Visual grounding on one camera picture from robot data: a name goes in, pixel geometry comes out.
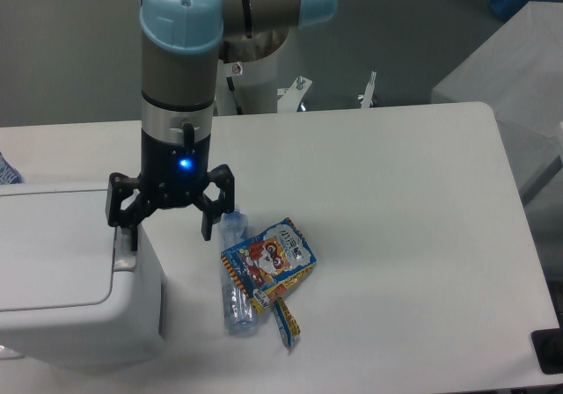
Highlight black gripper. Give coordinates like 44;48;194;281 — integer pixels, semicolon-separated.
106;130;235;252

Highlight white push-lid trash can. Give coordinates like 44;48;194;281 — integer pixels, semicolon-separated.
1;182;166;368

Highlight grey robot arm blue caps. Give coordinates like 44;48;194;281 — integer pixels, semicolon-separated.
106;0;338;251

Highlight clear plastic water bottle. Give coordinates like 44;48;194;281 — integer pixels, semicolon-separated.
218;207;259;338

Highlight blue cartoon snack wrapper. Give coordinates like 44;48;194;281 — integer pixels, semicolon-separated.
220;218;317;349

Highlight blue patterned object left edge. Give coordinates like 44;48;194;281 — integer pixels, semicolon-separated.
0;153;24;185

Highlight white side table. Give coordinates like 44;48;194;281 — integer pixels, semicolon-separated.
430;2;562;204

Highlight black clamp at table corner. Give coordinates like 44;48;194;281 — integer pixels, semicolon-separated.
531;328;562;375

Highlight black cable on pedestal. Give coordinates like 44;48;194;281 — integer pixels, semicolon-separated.
224;70;244;116

